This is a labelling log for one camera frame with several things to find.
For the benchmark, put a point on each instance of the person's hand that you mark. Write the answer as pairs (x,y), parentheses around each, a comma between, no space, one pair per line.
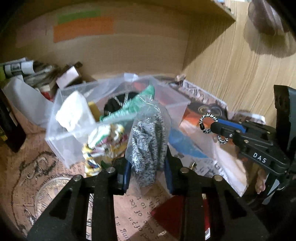
(260,182)

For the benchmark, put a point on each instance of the grey knit cloth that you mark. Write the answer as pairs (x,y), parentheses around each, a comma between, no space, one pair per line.
(148,143)

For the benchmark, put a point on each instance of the green sticky note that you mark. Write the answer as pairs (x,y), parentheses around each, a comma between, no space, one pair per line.
(91,13)

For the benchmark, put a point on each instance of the pink sticky note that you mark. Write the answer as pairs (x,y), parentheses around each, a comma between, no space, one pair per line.
(31,31)

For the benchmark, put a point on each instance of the small white cardboard box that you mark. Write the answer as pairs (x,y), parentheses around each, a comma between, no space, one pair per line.
(69,77)

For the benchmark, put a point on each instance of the stack of newspapers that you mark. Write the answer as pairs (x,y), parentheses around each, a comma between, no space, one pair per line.
(33,72)

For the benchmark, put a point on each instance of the orange sticky note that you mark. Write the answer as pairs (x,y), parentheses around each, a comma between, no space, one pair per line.
(102,25)

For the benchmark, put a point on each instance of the green knit cloth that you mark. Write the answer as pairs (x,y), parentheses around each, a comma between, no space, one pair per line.
(133,105)

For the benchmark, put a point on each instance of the colourful floral scrunchie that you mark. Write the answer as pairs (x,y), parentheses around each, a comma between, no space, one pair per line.
(104,145)

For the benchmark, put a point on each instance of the white plastic bag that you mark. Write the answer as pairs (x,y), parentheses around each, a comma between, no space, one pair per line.
(28,101)

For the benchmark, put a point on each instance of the white cloth mask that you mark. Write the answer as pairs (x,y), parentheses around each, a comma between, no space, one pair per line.
(75,113)

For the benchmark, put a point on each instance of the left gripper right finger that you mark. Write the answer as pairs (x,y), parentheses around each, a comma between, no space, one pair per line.
(230,216)

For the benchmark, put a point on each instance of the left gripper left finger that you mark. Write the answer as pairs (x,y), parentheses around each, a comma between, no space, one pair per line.
(65,218)

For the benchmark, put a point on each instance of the clear plastic storage box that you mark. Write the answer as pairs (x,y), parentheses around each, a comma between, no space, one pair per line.
(67,146)

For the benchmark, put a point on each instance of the red cloth piece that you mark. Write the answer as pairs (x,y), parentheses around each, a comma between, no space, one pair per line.
(183,219)

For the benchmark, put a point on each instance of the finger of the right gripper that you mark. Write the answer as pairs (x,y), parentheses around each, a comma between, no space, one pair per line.
(247,129)
(264,152)

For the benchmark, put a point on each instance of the pink striped curtain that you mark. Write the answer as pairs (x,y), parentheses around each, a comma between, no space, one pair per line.
(266,19)

